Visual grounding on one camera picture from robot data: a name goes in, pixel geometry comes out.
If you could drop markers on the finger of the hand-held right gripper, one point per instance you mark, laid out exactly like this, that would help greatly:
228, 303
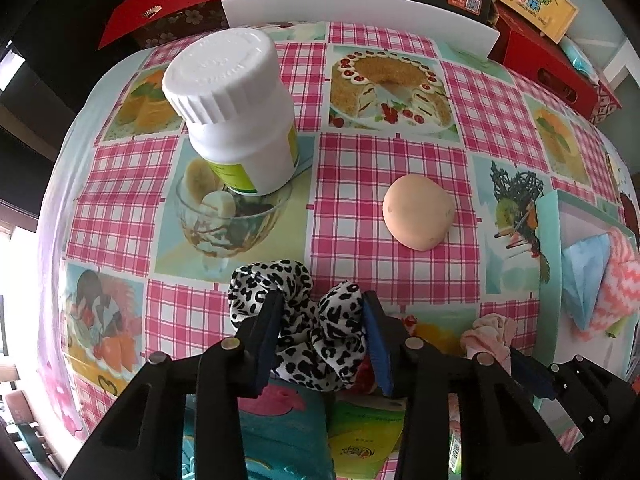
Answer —
575, 375
532, 375

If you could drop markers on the red gift bag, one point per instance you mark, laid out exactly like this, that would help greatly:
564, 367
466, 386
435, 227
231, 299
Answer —
160, 10

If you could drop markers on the brown egg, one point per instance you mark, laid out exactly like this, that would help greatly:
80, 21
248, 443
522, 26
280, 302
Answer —
417, 210

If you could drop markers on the pale pink scrunchie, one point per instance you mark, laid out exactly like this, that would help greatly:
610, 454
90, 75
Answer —
487, 332

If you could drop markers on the green tissue pack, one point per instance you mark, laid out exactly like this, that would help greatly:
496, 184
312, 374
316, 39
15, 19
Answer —
360, 440

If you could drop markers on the white medicine bottle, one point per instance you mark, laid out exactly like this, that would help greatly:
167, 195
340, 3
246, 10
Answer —
235, 125

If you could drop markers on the leopard print scrunchie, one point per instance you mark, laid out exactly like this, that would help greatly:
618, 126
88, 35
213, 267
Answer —
325, 340

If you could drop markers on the white desk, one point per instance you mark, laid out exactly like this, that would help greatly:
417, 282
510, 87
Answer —
620, 62

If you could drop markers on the pink zigzag knitted cloth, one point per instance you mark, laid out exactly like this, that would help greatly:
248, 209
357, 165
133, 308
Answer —
620, 285

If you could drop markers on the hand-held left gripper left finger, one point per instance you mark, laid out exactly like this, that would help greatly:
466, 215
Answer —
265, 340

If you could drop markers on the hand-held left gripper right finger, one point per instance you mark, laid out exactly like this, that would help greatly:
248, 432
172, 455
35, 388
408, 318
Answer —
382, 355

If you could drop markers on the wet wipes pack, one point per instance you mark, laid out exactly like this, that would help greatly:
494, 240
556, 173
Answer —
580, 57

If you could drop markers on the blue face mask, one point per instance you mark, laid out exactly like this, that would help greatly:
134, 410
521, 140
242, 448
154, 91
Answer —
582, 280

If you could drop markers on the red cardboard box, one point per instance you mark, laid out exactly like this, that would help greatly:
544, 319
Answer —
540, 55

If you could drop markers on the pink checkered tablecloth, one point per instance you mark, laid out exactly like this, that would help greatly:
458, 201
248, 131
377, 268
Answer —
375, 160

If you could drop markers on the teal plastic box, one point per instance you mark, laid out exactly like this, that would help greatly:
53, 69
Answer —
285, 435

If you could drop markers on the yellow-green cloth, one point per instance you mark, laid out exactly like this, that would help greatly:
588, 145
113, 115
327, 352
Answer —
616, 330

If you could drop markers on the teal cardboard box lid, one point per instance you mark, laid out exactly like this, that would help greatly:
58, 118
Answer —
550, 240

